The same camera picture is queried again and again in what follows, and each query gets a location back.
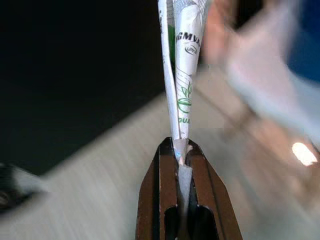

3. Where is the white chair with wooden legs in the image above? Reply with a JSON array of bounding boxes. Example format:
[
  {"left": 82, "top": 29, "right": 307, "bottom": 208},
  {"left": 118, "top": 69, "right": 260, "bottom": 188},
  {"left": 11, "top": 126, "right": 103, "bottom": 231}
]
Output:
[{"left": 204, "top": 0, "right": 320, "bottom": 141}]

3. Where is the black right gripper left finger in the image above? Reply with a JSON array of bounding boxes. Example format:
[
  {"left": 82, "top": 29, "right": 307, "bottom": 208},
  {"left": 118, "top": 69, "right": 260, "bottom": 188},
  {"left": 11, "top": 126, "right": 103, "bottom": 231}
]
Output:
[{"left": 134, "top": 136, "right": 181, "bottom": 240}]

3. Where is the black door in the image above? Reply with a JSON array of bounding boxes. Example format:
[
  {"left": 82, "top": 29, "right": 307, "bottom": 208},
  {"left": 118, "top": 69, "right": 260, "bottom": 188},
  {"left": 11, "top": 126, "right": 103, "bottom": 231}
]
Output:
[{"left": 0, "top": 0, "right": 166, "bottom": 176}]

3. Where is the blue bucket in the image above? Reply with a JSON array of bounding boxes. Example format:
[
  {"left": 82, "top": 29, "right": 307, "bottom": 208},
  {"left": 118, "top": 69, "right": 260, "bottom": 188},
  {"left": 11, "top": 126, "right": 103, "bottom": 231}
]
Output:
[{"left": 284, "top": 0, "right": 320, "bottom": 81}]

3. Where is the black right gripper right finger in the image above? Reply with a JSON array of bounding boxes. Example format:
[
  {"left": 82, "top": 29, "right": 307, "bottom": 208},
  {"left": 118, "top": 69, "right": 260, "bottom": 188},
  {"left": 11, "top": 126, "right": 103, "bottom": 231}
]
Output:
[{"left": 183, "top": 142, "right": 244, "bottom": 240}]

